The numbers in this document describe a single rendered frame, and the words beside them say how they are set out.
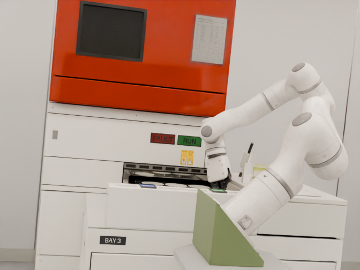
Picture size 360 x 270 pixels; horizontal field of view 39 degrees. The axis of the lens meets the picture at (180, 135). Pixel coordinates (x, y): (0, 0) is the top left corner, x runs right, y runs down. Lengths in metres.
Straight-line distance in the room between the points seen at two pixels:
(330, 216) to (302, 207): 0.12
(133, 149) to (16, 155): 1.65
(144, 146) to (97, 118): 0.25
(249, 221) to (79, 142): 1.10
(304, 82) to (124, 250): 0.87
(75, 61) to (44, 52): 1.56
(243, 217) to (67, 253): 1.16
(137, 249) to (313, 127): 0.74
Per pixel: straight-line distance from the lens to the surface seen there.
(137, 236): 1.79
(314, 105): 1.75
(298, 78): 1.88
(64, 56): 2.30
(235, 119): 2.01
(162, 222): 1.79
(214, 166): 2.07
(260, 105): 2.04
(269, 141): 4.12
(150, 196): 1.76
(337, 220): 2.01
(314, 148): 1.54
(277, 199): 1.52
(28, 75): 3.84
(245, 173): 2.12
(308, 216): 1.95
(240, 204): 1.50
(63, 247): 2.44
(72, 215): 2.40
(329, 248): 2.02
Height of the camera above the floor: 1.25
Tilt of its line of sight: 3 degrees down
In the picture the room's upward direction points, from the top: 6 degrees clockwise
